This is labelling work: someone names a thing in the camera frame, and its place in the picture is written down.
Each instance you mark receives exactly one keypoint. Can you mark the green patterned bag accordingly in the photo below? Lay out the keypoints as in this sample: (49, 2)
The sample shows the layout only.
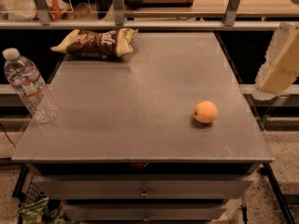
(45, 211)

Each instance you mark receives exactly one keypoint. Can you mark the grey upper drawer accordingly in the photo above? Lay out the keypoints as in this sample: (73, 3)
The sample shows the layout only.
(83, 188)

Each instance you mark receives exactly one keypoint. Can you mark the white orange plastic bag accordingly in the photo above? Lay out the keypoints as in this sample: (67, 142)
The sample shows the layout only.
(27, 10)

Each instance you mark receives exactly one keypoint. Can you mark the grey drawer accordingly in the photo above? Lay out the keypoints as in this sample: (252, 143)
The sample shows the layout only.
(144, 211)
(83, 188)

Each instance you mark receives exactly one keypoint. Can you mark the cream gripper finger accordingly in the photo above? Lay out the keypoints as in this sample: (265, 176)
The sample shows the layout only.
(285, 68)
(277, 42)

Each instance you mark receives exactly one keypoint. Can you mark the black wire basket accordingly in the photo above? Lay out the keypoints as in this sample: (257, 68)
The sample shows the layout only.
(32, 194)

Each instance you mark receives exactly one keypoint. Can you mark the grey lower drawer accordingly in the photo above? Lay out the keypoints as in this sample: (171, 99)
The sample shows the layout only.
(144, 211)

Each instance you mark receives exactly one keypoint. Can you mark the brown salt chip bag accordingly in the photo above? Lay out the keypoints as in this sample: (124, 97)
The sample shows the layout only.
(103, 46)

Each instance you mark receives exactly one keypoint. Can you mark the orange fruit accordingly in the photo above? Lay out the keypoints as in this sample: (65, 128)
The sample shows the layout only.
(205, 112)

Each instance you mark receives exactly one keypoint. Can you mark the clear plastic water bottle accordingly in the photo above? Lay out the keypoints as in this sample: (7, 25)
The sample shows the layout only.
(26, 80)

